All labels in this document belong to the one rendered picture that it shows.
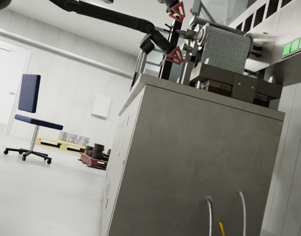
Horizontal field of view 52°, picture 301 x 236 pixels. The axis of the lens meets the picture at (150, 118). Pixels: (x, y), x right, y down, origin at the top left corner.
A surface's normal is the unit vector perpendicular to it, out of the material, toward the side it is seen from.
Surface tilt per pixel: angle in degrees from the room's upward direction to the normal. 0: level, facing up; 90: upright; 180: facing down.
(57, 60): 90
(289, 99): 90
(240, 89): 90
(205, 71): 90
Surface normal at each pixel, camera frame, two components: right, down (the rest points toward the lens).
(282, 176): -0.88, -0.25
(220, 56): 0.14, -0.05
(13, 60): 0.40, 0.03
